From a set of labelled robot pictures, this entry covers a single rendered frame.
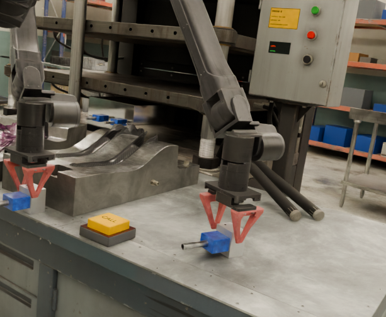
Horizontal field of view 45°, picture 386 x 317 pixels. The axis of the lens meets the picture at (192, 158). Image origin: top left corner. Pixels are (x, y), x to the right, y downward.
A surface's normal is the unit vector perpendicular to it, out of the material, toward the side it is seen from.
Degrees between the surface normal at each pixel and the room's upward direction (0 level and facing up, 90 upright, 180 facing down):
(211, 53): 55
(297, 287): 0
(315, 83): 90
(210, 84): 96
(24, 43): 44
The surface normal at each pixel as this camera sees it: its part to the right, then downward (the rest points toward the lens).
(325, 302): 0.12, -0.97
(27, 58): 0.44, -0.40
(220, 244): 0.56, 0.23
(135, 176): 0.82, 0.22
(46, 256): -0.56, 0.10
